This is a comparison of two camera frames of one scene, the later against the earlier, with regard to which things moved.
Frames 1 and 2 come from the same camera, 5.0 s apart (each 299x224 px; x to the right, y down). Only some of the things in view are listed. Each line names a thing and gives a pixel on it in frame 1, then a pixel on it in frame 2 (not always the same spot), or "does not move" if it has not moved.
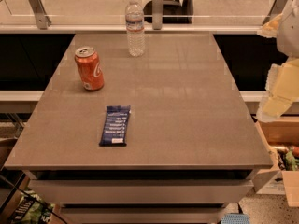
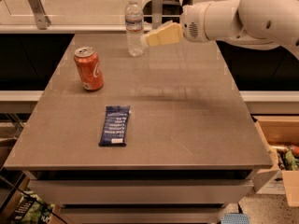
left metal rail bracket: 43,21 does not move
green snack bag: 32,209 does not move
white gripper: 290,35 -> 192,22
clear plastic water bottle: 135,22 does not move
